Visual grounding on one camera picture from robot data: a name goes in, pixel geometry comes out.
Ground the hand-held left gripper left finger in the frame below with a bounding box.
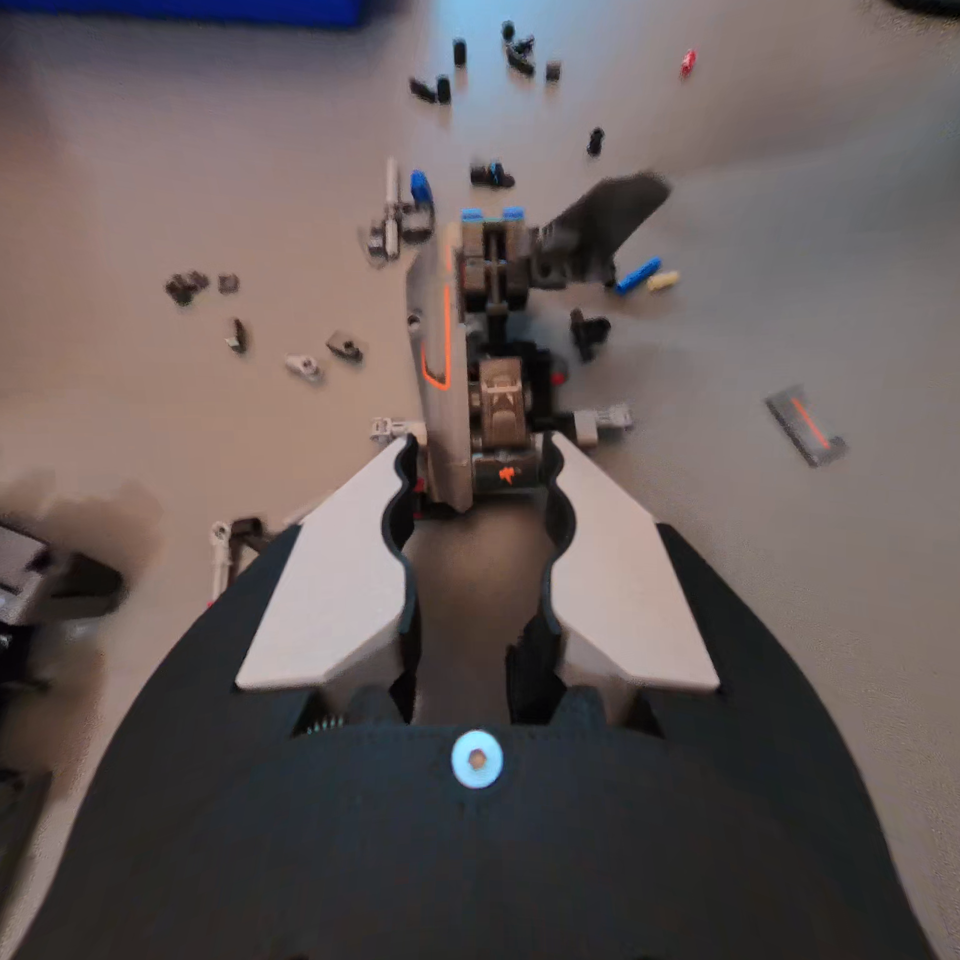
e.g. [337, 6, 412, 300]
[234, 433, 423, 725]

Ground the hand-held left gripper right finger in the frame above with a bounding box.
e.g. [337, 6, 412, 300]
[506, 431, 721, 725]

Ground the grey orange-striped lego panel assembly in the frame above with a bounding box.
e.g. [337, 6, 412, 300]
[371, 172, 672, 519]

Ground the grey axle black panel assembly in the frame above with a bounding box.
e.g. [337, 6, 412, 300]
[208, 516, 271, 609]

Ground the grey tile with orange stripe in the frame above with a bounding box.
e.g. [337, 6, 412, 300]
[765, 384, 849, 468]

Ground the black connector with red pin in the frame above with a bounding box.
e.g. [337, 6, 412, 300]
[570, 307, 612, 363]

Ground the blue plastic bin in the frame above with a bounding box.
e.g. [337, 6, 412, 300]
[0, 0, 369, 31]

